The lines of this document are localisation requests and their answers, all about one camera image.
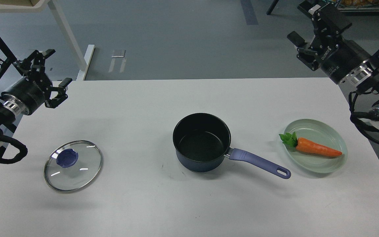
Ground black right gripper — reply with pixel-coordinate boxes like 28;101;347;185
287;0;370;84

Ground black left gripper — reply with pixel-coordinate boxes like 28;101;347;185
2;49;73;116

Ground glass lid with blue knob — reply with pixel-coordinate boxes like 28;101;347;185
43;140;103;193

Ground blue saucepan with handle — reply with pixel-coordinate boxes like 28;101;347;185
172;113;291;179

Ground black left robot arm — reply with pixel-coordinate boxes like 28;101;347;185
0;49;72;164

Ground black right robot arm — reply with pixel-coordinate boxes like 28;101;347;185
287;1;379;144

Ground black chair leg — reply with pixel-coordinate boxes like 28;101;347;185
266;0;279;15

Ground metal cart with wheels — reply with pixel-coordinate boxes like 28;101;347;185
334;0;379;15

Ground pale green plate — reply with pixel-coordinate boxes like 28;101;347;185
279;119;347;174

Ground orange toy carrot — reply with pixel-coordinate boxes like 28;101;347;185
279;132;343;158

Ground white desk frame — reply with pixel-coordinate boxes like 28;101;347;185
0;0;95;81

